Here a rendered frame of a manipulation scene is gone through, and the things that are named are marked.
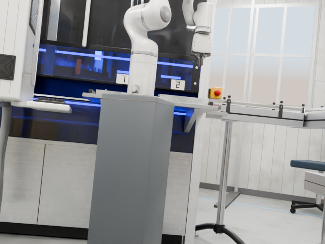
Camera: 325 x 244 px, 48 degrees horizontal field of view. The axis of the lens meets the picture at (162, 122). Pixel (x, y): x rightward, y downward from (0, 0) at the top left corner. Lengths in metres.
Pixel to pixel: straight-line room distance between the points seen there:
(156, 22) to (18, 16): 0.66
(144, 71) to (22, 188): 1.17
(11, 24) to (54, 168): 0.91
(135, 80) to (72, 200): 1.02
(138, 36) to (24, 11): 0.56
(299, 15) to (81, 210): 3.82
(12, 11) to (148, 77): 0.72
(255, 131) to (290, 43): 1.21
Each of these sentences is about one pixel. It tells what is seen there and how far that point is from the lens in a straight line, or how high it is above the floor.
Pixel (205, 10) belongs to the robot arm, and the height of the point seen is 1.37.
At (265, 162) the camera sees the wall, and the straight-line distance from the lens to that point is 4.96.
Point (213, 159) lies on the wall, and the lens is 5.05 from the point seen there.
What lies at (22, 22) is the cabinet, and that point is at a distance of 1.89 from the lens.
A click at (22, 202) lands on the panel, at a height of 0.22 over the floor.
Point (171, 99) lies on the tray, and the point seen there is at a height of 0.90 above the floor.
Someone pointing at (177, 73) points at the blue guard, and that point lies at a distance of 2.33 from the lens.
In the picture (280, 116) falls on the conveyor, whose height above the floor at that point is 0.89.
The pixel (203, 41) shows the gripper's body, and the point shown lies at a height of 1.21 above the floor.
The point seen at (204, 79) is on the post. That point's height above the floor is 1.07.
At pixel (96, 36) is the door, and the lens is 2.37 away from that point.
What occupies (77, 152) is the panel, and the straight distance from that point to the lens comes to 2.32.
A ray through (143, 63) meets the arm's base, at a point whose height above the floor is 1.01.
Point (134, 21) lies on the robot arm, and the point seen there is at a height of 1.19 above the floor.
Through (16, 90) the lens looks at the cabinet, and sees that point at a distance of 1.84.
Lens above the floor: 0.73
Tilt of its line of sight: 1 degrees up
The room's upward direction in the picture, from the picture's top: 6 degrees clockwise
